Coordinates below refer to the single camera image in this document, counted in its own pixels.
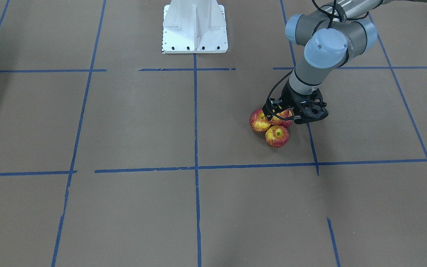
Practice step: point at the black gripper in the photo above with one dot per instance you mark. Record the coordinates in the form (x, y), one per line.
(288, 95)

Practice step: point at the lone red yellow apple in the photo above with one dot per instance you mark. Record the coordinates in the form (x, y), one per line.
(278, 121)

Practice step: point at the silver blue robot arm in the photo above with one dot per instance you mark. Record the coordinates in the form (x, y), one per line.
(332, 35)

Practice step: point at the red yellow apple front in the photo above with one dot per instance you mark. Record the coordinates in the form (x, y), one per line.
(277, 136)

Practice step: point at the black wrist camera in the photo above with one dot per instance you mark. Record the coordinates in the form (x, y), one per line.
(309, 108)

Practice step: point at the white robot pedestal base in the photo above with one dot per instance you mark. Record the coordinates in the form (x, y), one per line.
(194, 26)

